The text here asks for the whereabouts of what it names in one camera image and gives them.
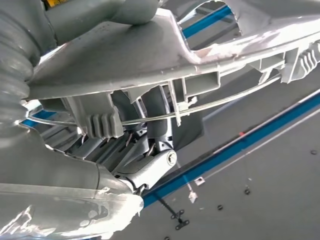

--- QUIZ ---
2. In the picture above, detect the blue metal shelf rack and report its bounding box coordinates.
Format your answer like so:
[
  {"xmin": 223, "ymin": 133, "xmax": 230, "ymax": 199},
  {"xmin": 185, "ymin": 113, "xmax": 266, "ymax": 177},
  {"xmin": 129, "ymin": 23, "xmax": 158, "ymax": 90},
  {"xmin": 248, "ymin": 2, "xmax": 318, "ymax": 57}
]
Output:
[{"xmin": 21, "ymin": 4, "xmax": 320, "ymax": 209}]

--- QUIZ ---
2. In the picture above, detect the black ceiling bracket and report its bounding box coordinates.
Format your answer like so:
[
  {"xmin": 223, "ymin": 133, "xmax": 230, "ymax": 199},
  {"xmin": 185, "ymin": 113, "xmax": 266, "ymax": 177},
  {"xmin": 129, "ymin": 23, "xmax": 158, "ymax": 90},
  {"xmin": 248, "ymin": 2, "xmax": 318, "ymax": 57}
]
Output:
[{"xmin": 152, "ymin": 192, "xmax": 190, "ymax": 231}]

